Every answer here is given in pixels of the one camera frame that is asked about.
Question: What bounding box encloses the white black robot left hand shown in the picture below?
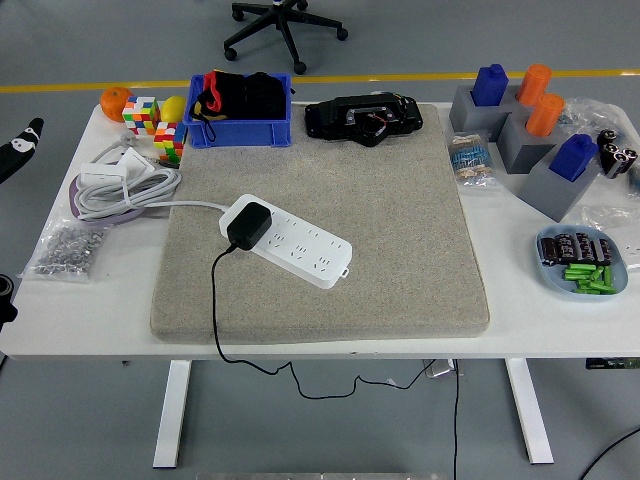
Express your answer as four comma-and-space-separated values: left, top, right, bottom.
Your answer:
0, 117, 45, 185

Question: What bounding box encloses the black plug with cord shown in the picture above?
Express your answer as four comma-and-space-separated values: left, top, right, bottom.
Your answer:
210, 201, 441, 401

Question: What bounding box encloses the white power strip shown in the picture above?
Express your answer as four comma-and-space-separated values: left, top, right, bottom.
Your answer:
218, 193, 354, 290

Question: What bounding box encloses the white rectangular box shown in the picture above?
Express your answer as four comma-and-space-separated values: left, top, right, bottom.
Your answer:
78, 162, 127, 190

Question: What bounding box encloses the orange fruit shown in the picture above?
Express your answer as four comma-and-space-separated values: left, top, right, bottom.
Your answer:
99, 86, 135, 123

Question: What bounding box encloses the clear bag of metal nuts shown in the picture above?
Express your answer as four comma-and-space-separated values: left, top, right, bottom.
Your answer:
20, 214, 107, 285

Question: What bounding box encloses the large multicolour puzzle cube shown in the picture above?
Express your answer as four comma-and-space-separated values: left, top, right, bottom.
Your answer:
121, 94, 161, 137

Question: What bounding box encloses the small multicolour puzzle cube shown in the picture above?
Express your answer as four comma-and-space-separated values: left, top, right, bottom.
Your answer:
152, 121, 189, 161

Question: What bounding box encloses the yellow lemon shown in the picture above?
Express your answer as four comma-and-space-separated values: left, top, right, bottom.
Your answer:
158, 95, 188, 124

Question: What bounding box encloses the blue plastic bin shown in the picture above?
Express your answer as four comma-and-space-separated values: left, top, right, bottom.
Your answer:
182, 73, 294, 149

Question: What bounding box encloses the black red yellow cloth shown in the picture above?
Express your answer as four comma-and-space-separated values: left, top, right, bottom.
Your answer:
187, 69, 289, 142

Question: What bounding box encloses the white table leg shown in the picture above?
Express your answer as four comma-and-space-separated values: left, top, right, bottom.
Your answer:
152, 359, 194, 470
504, 358, 555, 465

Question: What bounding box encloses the black electronic device housing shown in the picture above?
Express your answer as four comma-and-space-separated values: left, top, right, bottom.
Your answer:
303, 92, 425, 148

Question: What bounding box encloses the grey-brown mat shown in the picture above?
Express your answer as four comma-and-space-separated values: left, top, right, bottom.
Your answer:
149, 102, 491, 345

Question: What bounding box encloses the clear bag of resistors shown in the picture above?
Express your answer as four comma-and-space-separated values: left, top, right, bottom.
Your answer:
446, 130, 501, 194

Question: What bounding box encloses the blue peg block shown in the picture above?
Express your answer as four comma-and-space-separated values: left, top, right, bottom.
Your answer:
471, 63, 510, 108
548, 133, 599, 182

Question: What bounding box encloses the orange cylinder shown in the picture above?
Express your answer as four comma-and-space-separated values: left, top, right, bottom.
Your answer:
524, 93, 566, 138
515, 63, 553, 107

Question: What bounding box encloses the grey stepped block holder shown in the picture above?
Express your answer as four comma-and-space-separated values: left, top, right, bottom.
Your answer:
448, 83, 601, 223

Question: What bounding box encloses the black printed capacitor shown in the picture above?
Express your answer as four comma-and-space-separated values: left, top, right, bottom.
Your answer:
555, 233, 577, 264
592, 237, 615, 266
539, 237, 560, 267
573, 232, 596, 262

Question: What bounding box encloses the light blue tray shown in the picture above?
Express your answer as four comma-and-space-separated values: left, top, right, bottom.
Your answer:
535, 223, 629, 301

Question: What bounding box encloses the crumpled clear plastic bag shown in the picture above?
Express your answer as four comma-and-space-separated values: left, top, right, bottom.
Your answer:
579, 204, 640, 274

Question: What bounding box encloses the black table control box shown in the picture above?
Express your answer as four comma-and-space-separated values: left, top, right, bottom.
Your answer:
585, 356, 640, 370

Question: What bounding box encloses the white square wall plate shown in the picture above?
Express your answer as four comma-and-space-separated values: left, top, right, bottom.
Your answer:
119, 147, 160, 176

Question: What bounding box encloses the white coiled power cable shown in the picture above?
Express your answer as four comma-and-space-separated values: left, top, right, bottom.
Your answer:
74, 130, 236, 221

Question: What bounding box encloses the thin black floor cable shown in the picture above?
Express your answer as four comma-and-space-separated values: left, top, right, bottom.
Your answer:
452, 358, 461, 480

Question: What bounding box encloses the curved black floor cable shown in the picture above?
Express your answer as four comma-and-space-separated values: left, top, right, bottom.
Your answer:
579, 427, 640, 480

